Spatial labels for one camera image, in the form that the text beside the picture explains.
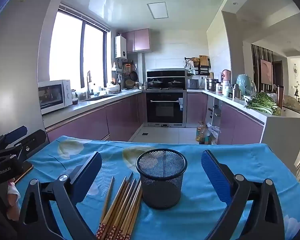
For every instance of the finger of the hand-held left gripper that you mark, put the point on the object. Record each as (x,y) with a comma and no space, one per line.
(16,133)
(33,142)

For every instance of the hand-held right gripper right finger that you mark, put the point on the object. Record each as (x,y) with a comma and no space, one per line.
(215,177)

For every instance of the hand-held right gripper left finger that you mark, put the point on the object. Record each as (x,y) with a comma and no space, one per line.
(88,175)

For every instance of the bunch of wooden chopsticks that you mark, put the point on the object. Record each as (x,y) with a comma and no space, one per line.
(122,205)

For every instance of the black mesh pen holder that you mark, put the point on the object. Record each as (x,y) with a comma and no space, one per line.
(162,180)

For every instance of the person's left hand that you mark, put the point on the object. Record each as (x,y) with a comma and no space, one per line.
(13,195)

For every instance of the cooking oil bottles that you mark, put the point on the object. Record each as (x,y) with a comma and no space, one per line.
(202,133)

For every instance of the blue floral tablecloth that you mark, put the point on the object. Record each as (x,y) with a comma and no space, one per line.
(190,220)

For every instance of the white microwave oven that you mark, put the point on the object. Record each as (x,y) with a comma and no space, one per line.
(53,96)

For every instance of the long pink base cabinets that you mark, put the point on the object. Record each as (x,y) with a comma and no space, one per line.
(90,122)

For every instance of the short pink base cabinets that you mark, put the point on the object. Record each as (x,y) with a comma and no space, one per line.
(230,122)

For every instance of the metal sink faucet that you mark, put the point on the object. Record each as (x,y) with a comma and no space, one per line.
(89,82)

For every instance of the black built-in oven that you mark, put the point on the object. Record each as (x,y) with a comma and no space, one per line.
(165,107)

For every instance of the leafy green vegetables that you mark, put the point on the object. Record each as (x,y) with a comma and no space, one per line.
(261,103)

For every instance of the steel thermos bottle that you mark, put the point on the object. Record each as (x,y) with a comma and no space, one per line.
(236,92)

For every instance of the stainless steel pot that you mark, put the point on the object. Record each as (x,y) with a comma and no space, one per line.
(212,84)

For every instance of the silver countertop appliance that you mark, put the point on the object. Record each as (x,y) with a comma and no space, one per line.
(192,84)

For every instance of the kitchen window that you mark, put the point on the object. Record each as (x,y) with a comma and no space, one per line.
(65,50)

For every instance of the pale green appliance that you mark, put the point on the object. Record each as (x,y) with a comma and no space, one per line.
(245,83)

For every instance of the pink kettle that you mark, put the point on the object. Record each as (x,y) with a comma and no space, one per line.
(226,76)

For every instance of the cooking pot with glass lid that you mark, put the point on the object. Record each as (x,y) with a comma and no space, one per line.
(155,83)
(175,83)

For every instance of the brown tumbler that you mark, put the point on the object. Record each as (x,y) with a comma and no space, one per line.
(280,96)

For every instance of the black range hood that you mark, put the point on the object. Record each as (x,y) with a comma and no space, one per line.
(165,73)

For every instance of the ceiling light panel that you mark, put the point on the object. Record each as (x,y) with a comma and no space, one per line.
(158,10)

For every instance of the black wall rack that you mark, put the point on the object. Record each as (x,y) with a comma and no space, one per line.
(202,65)

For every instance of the pink wall picture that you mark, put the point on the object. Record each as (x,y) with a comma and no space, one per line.
(266,71)

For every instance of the white wall water heater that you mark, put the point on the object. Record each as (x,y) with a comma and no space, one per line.
(120,47)

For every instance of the round wall clock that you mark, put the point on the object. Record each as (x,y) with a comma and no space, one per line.
(296,70)

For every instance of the pink wall cabinets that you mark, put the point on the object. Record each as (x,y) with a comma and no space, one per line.
(137,40)

